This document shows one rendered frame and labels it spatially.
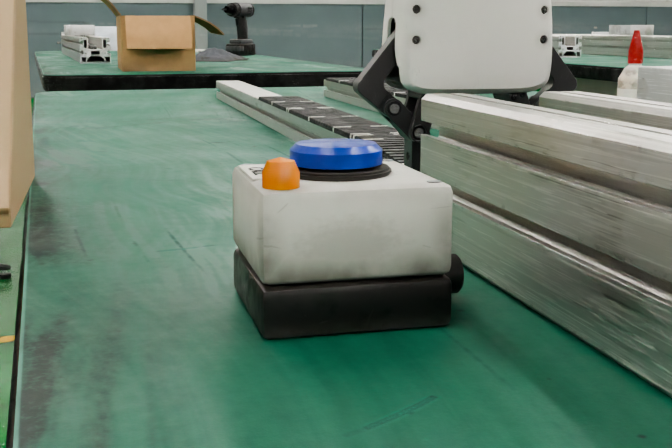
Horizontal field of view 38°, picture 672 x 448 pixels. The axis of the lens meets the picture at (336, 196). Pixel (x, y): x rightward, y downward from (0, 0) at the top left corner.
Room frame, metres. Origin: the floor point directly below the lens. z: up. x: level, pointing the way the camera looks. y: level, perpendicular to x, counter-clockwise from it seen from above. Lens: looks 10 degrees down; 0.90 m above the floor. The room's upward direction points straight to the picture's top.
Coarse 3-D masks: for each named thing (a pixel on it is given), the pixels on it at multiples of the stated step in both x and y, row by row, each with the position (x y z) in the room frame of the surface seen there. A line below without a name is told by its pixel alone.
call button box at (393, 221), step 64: (256, 192) 0.38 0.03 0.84; (320, 192) 0.38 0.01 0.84; (384, 192) 0.38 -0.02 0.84; (448, 192) 0.39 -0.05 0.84; (256, 256) 0.38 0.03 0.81; (320, 256) 0.37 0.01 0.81; (384, 256) 0.38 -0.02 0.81; (448, 256) 0.39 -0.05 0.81; (256, 320) 0.38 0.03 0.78; (320, 320) 0.37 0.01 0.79; (384, 320) 0.38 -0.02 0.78; (448, 320) 0.39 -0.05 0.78
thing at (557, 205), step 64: (448, 128) 0.54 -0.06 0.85; (512, 128) 0.43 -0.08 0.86; (576, 128) 0.38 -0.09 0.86; (640, 128) 0.36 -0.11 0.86; (512, 192) 0.43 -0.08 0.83; (576, 192) 0.37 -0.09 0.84; (640, 192) 0.35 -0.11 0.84; (512, 256) 0.43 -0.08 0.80; (576, 256) 0.39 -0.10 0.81; (640, 256) 0.33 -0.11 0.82; (576, 320) 0.37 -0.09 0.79; (640, 320) 0.33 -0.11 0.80
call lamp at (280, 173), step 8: (272, 160) 0.38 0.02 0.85; (280, 160) 0.38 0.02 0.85; (288, 160) 0.38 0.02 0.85; (264, 168) 0.38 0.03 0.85; (272, 168) 0.38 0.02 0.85; (280, 168) 0.37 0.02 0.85; (288, 168) 0.38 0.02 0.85; (296, 168) 0.38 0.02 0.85; (264, 176) 0.38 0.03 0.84; (272, 176) 0.37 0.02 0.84; (280, 176) 0.37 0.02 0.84; (288, 176) 0.37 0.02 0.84; (296, 176) 0.38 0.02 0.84; (264, 184) 0.38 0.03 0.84; (272, 184) 0.37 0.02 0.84; (280, 184) 0.37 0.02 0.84; (288, 184) 0.37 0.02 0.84; (296, 184) 0.38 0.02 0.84
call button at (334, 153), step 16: (304, 144) 0.41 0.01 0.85; (320, 144) 0.41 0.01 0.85; (336, 144) 0.41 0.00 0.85; (352, 144) 0.41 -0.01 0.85; (368, 144) 0.41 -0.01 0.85; (304, 160) 0.40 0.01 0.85; (320, 160) 0.40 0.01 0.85; (336, 160) 0.40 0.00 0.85; (352, 160) 0.40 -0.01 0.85; (368, 160) 0.40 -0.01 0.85
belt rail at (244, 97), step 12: (216, 84) 1.68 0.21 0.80; (228, 84) 1.58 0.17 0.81; (240, 84) 1.58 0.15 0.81; (216, 96) 1.69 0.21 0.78; (228, 96) 1.59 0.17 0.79; (240, 96) 1.42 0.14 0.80; (252, 96) 1.31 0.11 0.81; (240, 108) 1.42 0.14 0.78; (252, 108) 1.35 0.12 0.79; (264, 108) 1.22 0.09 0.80; (276, 108) 1.14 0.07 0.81; (264, 120) 1.22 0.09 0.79; (276, 120) 1.18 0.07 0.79; (288, 120) 1.08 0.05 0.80; (300, 120) 1.01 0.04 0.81; (288, 132) 1.08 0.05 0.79; (300, 132) 1.05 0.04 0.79; (312, 132) 0.96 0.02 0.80; (324, 132) 0.91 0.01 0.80
